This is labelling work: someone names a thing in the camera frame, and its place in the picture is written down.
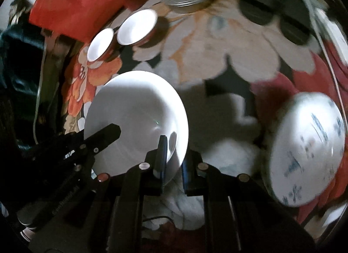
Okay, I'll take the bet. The white power strip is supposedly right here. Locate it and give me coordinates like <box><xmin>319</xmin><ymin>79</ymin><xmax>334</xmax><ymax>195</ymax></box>
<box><xmin>315</xmin><ymin>8</ymin><xmax>344</xmax><ymax>57</ymax></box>

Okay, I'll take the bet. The thick white cable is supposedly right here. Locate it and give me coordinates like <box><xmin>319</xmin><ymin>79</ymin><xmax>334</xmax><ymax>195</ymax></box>
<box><xmin>169</xmin><ymin>0</ymin><xmax>348</xmax><ymax>134</ymax></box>

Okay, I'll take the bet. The white bowl brown exterior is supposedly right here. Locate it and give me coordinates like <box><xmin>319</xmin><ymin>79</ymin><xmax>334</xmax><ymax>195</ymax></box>
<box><xmin>116</xmin><ymin>9</ymin><xmax>164</xmax><ymax>48</ymax></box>
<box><xmin>84</xmin><ymin>71</ymin><xmax>189</xmax><ymax>185</ymax></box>
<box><xmin>86</xmin><ymin>28</ymin><xmax>121</xmax><ymax>63</ymax></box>

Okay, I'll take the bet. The thin white cable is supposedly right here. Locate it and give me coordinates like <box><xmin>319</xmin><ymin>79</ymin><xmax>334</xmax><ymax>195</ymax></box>
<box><xmin>33</xmin><ymin>46</ymin><xmax>47</xmax><ymax>145</ymax></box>

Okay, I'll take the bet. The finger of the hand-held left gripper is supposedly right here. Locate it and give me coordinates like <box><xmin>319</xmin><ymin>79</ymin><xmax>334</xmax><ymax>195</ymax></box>
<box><xmin>41</xmin><ymin>132</ymin><xmax>87</xmax><ymax>158</ymax></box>
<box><xmin>68</xmin><ymin>125</ymin><xmax>121</xmax><ymax>172</ymax></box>

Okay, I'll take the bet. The white cartoon printed plate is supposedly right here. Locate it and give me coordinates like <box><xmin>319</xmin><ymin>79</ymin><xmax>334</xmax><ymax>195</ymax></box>
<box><xmin>261</xmin><ymin>92</ymin><xmax>346</xmax><ymax>208</ymax></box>

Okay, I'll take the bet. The red bag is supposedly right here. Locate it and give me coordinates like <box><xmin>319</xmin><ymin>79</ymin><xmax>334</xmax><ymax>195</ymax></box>
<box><xmin>28</xmin><ymin>0</ymin><xmax>128</xmax><ymax>42</ymax></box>

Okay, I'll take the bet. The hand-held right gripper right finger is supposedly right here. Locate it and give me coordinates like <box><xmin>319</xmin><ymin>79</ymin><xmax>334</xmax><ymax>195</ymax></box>
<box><xmin>182</xmin><ymin>150</ymin><xmax>317</xmax><ymax>253</ymax></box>

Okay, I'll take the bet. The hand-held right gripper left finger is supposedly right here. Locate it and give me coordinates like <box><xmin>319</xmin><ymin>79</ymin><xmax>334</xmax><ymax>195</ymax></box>
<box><xmin>54</xmin><ymin>135</ymin><xmax>169</xmax><ymax>253</ymax></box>

